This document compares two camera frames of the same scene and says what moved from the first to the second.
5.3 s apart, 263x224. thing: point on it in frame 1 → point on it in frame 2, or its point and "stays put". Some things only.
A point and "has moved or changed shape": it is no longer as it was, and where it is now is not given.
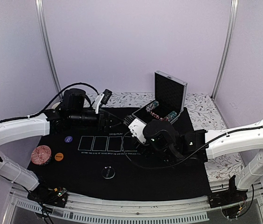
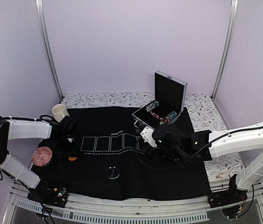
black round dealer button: (108, 172) has moved or changed shape
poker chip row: (155, 104) stays put
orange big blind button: (58, 156) → (72, 158)
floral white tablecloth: (205, 116) stays put
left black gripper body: (77, 117) → (65, 148)
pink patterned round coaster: (41, 155) stays put
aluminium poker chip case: (169, 94) stays put
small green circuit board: (60, 193) stays put
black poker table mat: (103, 162) stays put
